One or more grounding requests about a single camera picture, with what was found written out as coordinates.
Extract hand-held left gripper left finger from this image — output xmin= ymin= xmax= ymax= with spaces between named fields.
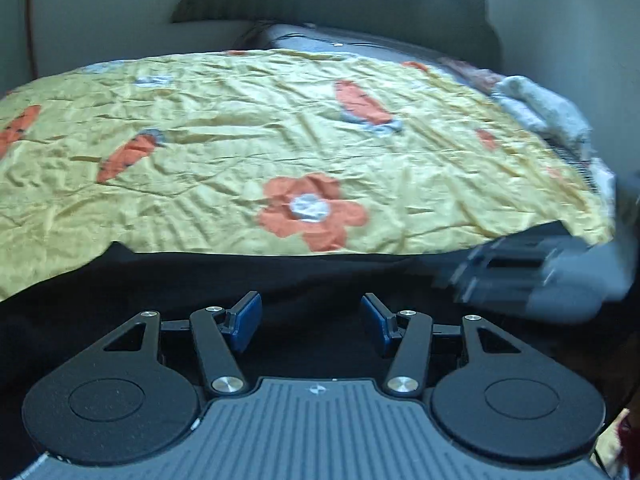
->
xmin=102 ymin=291 xmax=263 ymax=397

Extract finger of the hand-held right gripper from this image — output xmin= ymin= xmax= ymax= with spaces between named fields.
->
xmin=440 ymin=227 xmax=588 ymax=308

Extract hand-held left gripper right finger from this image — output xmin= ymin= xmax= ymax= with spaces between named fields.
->
xmin=360 ymin=292 xmax=523 ymax=401

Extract black pants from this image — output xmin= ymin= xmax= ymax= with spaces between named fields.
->
xmin=0 ymin=220 xmax=628 ymax=463

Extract white fluffy cloth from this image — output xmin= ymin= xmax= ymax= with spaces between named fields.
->
xmin=491 ymin=75 xmax=597 ymax=162

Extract yellow floral blanket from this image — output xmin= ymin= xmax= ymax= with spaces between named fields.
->
xmin=0 ymin=49 xmax=617 ymax=302

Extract grey patterned pillow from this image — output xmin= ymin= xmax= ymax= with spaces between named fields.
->
xmin=239 ymin=21 xmax=453 ymax=63

